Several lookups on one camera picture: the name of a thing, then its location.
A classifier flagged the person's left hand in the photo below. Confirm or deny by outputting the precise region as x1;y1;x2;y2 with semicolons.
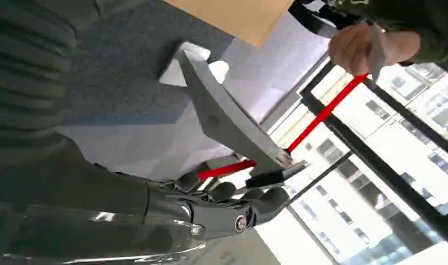
328;22;397;76

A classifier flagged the person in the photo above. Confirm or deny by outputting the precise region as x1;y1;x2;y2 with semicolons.
289;0;448;77

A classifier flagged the grey kiosk stand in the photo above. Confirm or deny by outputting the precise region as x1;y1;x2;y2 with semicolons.
159;41;309;189

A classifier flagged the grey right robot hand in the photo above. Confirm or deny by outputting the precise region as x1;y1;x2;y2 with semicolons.
0;135;291;265

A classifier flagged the black window frame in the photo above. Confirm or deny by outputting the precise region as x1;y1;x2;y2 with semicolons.
299;60;448;251

